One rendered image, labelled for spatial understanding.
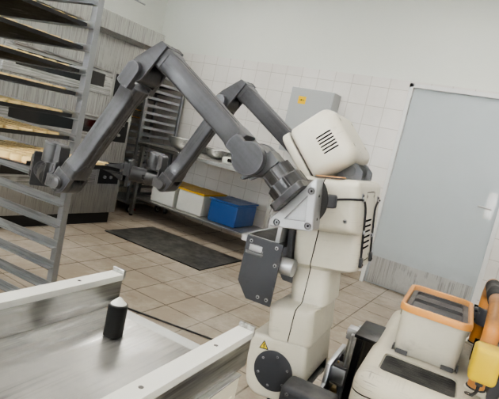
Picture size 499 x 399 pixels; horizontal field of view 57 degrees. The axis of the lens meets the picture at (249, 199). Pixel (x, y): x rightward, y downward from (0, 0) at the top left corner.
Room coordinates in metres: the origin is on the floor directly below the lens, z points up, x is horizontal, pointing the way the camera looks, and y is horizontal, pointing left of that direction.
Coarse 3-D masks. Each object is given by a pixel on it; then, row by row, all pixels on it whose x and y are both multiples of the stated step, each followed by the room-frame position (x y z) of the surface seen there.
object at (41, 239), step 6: (0, 222) 2.02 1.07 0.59; (6, 222) 2.00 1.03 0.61; (12, 222) 1.98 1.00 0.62; (6, 228) 1.97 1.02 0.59; (12, 228) 1.98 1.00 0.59; (18, 228) 1.97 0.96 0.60; (24, 228) 1.95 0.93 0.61; (18, 234) 1.93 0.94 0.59; (24, 234) 1.94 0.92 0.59; (30, 234) 1.93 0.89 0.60; (36, 234) 1.92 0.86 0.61; (42, 234) 1.91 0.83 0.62; (36, 240) 1.90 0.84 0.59; (42, 240) 1.90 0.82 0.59; (48, 240) 1.89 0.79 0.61; (54, 240) 1.87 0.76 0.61; (48, 246) 1.85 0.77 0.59; (54, 246) 1.87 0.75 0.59
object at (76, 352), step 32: (64, 320) 0.74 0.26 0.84; (96, 320) 0.77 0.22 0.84; (128, 320) 0.80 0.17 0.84; (0, 352) 0.61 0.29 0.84; (32, 352) 0.62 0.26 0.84; (64, 352) 0.64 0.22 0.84; (96, 352) 0.66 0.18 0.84; (128, 352) 0.68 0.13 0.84; (160, 352) 0.71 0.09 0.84; (0, 384) 0.54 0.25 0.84; (32, 384) 0.55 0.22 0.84; (64, 384) 0.57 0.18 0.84; (96, 384) 0.58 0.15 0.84; (224, 384) 0.65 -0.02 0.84
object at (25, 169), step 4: (0, 160) 2.04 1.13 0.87; (4, 160) 2.03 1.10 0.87; (0, 164) 2.00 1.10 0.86; (4, 164) 2.01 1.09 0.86; (8, 164) 2.02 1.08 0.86; (12, 164) 2.01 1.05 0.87; (16, 164) 2.00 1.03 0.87; (20, 164) 1.99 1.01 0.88; (12, 168) 1.97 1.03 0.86; (16, 168) 1.98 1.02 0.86; (20, 168) 1.99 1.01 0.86; (24, 168) 1.98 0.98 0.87; (28, 168) 1.97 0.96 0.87; (24, 172) 1.94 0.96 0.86; (28, 172) 1.95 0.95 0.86
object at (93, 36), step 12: (96, 12) 1.87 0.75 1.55; (96, 24) 1.87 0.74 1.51; (96, 36) 1.88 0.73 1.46; (96, 48) 1.89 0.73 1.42; (84, 60) 1.88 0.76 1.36; (84, 84) 1.87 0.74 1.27; (84, 96) 1.87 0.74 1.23; (84, 108) 1.88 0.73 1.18; (72, 132) 1.88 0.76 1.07; (72, 144) 1.87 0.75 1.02; (60, 216) 1.87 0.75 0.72; (60, 228) 1.87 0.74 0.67; (60, 240) 1.88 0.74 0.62; (60, 252) 1.89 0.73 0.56; (48, 276) 1.87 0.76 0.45
